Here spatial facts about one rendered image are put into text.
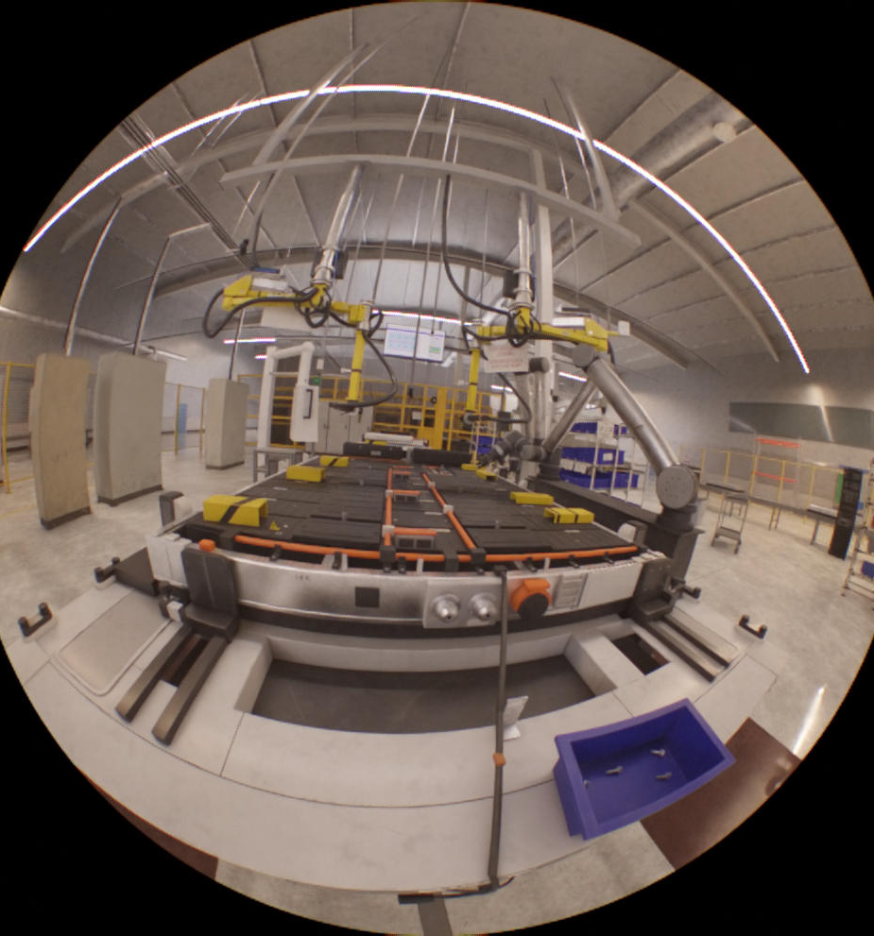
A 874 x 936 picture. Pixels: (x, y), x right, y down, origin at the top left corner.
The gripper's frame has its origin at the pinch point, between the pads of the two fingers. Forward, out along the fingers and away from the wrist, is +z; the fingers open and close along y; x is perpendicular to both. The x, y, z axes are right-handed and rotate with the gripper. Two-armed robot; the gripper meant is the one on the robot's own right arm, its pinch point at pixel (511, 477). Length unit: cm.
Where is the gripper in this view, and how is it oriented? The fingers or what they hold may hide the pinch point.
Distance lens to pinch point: 270.7
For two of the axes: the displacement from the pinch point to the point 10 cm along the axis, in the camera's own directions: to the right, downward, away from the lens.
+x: -1.6, -1.4, 9.8
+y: 9.8, 0.8, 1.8
